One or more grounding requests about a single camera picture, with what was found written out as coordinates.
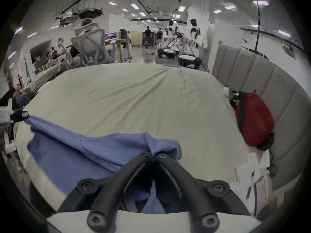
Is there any white office chair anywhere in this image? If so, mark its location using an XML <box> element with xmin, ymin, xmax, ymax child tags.
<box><xmin>70</xmin><ymin>22</ymin><xmax>115</xmax><ymax>66</ymax></box>

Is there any white humanoid robot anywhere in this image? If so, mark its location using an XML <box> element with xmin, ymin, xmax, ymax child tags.
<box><xmin>179</xmin><ymin>18</ymin><xmax>204</xmax><ymax>70</ymax></box>
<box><xmin>157</xmin><ymin>20</ymin><xmax>181</xmax><ymax>59</ymax></box>

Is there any pile of white papers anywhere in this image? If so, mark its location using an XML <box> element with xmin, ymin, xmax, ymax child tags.
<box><xmin>234</xmin><ymin>151</ymin><xmax>271</xmax><ymax>215</ymax></box>

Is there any blue shirt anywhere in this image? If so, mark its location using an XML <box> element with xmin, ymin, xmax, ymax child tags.
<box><xmin>24</xmin><ymin>114</ymin><xmax>183</xmax><ymax>214</ymax></box>

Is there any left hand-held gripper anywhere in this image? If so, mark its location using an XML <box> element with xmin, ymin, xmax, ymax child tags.
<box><xmin>0</xmin><ymin>99</ymin><xmax>29</xmax><ymax>155</ymax></box>

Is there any group of people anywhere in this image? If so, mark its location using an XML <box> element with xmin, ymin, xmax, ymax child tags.
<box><xmin>33</xmin><ymin>46</ymin><xmax>73</xmax><ymax>70</ymax></box>

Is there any bed with beige sheet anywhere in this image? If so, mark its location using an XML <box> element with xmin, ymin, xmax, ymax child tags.
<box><xmin>15</xmin><ymin>64</ymin><xmax>275</xmax><ymax>218</ymax></box>

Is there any grey padded headboard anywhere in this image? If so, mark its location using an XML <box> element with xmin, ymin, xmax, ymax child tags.
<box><xmin>211</xmin><ymin>41</ymin><xmax>308</xmax><ymax>191</ymax></box>

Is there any wooden table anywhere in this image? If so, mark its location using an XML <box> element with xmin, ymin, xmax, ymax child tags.
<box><xmin>104</xmin><ymin>29</ymin><xmax>133</xmax><ymax>64</ymax></box>

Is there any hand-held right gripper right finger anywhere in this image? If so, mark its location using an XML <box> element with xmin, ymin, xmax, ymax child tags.
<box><xmin>154</xmin><ymin>152</ymin><xmax>251</xmax><ymax>231</ymax></box>

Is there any red bag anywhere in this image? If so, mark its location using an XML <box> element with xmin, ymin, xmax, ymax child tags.
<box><xmin>234</xmin><ymin>90</ymin><xmax>276</xmax><ymax>151</ymax></box>

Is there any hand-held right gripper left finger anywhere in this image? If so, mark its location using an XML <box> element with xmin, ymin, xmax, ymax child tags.
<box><xmin>57</xmin><ymin>152</ymin><xmax>152</xmax><ymax>231</ymax></box>

